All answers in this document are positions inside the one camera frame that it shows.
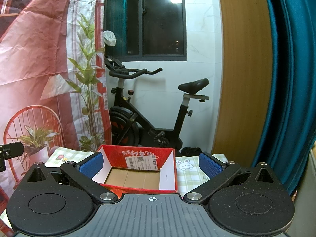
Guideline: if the green checked bunny tablecloth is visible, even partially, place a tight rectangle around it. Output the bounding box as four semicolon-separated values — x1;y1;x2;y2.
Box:
0;146;228;230

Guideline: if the red strawberry cardboard box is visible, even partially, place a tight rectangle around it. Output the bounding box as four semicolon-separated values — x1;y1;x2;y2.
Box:
93;145;178;197

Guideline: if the black exercise bike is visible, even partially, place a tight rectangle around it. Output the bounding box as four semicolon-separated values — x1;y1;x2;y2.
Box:
105;55;209;151

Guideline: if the wooden door panel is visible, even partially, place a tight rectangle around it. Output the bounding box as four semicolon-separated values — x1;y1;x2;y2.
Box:
212;0;273;167

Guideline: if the printed red backdrop cloth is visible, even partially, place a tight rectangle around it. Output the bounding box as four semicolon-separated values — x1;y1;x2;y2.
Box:
0;0;113;237

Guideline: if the white plastic bag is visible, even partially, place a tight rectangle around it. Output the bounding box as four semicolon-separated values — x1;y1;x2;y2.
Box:
103;31;117;47

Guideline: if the dark window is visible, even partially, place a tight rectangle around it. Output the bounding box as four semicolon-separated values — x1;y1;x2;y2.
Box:
104;0;187;62

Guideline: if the teal curtain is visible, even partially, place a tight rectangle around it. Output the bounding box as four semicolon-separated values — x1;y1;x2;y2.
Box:
253;0;315;193

